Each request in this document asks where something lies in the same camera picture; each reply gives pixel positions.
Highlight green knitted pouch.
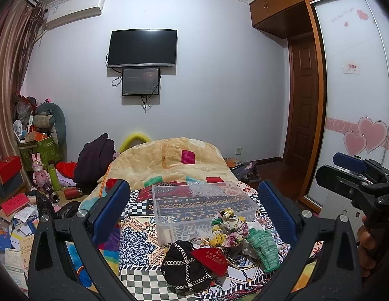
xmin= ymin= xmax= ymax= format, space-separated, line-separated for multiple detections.
xmin=246 ymin=228 xmax=280 ymax=273

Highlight floral yellow scrunchie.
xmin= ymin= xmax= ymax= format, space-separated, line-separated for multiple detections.
xmin=208 ymin=208 xmax=249 ymax=248

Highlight red drawstring pouch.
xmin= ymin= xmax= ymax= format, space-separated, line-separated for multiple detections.
xmin=190 ymin=248 xmax=228 ymax=277

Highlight clear plastic storage box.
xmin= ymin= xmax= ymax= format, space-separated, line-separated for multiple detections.
xmin=151 ymin=181 xmax=260 ymax=247

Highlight person's right hand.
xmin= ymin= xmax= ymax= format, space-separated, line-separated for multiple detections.
xmin=357 ymin=215 xmax=375 ymax=278

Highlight brown wooden door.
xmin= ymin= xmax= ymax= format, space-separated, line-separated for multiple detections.
xmin=284 ymin=35 xmax=318 ymax=174

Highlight red book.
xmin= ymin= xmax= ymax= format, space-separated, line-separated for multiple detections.
xmin=1 ymin=193 xmax=30 ymax=216

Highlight red thermos cup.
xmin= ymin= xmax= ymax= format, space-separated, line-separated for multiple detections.
xmin=64 ymin=187 xmax=83 ymax=200

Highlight patchwork patterned bedsheet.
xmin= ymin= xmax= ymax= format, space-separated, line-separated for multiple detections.
xmin=65 ymin=179 xmax=324 ymax=301

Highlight green bottle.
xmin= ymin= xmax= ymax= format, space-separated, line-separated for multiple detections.
xmin=48 ymin=165 xmax=61 ymax=191

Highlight purple backpack on floor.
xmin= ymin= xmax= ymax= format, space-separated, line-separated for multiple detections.
xmin=231 ymin=162 xmax=261 ymax=184

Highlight pink rabbit doll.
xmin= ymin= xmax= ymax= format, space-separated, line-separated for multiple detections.
xmin=32 ymin=153 xmax=51 ymax=191

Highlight red gift box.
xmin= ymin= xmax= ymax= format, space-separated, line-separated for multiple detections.
xmin=0 ymin=156 xmax=22 ymax=185

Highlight green storage box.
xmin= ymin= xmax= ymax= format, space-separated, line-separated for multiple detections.
xmin=18 ymin=137 xmax=64 ymax=171

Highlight dark purple jacket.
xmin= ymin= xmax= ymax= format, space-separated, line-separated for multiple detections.
xmin=73 ymin=133 xmax=115 ymax=195

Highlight white heart wardrobe door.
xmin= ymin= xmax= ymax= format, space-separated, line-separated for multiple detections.
xmin=313 ymin=0 xmax=389 ymax=169

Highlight yellow curved pillow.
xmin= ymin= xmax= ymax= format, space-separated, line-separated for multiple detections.
xmin=118 ymin=132 xmax=151 ymax=153

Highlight grey plush toy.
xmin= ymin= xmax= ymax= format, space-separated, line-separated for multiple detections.
xmin=33 ymin=103 xmax=66 ymax=147

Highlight wooden overhead cabinet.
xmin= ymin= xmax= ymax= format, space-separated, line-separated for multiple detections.
xmin=250 ymin=0 xmax=312 ymax=39

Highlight beige plush blanket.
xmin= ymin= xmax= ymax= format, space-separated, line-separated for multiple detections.
xmin=79 ymin=137 xmax=239 ymax=210

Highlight small black monitor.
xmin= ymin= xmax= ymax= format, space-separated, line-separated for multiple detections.
xmin=122 ymin=67 xmax=161 ymax=97

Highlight striped brown curtain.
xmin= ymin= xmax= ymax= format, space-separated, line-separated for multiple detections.
xmin=0 ymin=0 xmax=47 ymax=162

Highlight white air conditioner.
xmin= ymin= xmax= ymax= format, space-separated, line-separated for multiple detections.
xmin=46 ymin=0 xmax=105 ymax=29

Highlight black wall television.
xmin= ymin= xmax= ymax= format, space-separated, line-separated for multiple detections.
xmin=107 ymin=29 xmax=177 ymax=68

